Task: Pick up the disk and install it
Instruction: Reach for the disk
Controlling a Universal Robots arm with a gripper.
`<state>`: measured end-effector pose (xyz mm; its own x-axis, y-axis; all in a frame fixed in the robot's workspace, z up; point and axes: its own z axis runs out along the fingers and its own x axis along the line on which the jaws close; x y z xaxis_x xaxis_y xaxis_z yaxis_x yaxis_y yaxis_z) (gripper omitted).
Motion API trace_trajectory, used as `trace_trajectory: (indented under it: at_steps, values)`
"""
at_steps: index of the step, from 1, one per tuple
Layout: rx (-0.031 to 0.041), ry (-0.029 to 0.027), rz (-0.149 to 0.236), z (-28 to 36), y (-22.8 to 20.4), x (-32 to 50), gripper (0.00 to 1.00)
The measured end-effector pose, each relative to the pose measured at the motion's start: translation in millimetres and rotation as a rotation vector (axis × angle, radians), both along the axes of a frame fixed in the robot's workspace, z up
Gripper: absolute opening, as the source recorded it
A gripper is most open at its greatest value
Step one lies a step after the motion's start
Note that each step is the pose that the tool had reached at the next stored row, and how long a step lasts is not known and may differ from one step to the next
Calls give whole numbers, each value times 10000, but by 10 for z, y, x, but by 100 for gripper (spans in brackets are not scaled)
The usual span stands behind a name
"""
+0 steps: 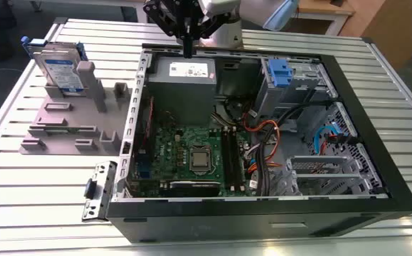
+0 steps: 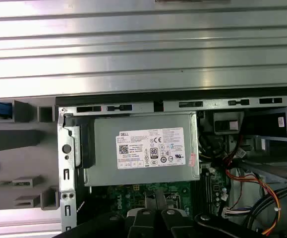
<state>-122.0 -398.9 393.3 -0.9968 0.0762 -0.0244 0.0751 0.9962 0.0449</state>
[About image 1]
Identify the black RAM slot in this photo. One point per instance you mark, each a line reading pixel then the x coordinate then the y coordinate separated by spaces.
pixel 228 160
pixel 237 160

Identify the CPU socket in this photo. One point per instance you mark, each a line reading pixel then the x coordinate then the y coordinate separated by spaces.
pixel 201 148

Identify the silver CPU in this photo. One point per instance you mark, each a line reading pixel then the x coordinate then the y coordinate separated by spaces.
pixel 200 159

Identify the black PC case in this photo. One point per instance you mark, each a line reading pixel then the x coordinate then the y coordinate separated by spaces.
pixel 227 221

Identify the green motherboard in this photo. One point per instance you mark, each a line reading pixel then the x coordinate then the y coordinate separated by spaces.
pixel 171 170

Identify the grey power supply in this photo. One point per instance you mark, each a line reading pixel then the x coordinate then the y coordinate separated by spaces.
pixel 180 101

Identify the metal slot retention bracket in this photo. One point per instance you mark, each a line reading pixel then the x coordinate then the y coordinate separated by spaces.
pixel 99 186

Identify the metal disk bay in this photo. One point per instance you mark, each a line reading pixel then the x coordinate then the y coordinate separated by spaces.
pixel 327 176

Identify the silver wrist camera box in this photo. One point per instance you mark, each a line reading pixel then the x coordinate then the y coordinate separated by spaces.
pixel 209 5

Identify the brown cabinet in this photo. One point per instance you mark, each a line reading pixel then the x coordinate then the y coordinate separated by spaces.
pixel 393 32

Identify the green RAM stick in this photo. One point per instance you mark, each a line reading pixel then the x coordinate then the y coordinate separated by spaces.
pixel 63 130

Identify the grey parts rack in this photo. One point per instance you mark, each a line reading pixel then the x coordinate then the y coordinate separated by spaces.
pixel 69 117

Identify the hard disk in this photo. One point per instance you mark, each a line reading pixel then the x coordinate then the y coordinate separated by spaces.
pixel 61 72

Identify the wooden desk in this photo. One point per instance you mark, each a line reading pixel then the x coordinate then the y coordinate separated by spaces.
pixel 333 9

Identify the blue plastic drive latch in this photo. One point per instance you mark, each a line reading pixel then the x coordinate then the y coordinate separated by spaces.
pixel 279 69

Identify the black graphics card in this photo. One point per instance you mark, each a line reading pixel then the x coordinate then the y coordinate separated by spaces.
pixel 191 186

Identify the white metal desk frame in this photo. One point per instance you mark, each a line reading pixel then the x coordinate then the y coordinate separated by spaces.
pixel 139 14

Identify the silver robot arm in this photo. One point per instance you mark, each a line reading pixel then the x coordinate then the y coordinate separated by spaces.
pixel 227 34

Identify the metal optical drive cage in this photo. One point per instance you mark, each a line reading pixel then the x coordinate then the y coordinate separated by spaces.
pixel 297 90

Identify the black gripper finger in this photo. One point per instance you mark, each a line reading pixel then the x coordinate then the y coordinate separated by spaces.
pixel 220 22
pixel 156 13

